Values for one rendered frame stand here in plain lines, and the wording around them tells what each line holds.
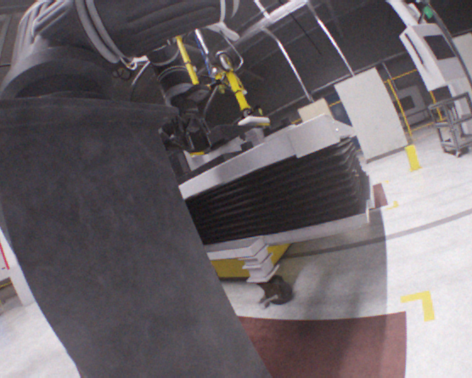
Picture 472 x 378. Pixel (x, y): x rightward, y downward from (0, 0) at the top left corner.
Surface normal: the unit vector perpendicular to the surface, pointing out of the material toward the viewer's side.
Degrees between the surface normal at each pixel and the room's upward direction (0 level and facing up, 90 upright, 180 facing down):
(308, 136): 90
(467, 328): 0
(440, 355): 0
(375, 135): 90
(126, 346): 90
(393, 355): 0
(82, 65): 154
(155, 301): 90
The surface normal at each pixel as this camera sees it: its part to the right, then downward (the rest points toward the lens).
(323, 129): -0.56, 0.25
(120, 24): 0.35, 0.83
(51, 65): 0.59, 0.74
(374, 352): -0.37, -0.93
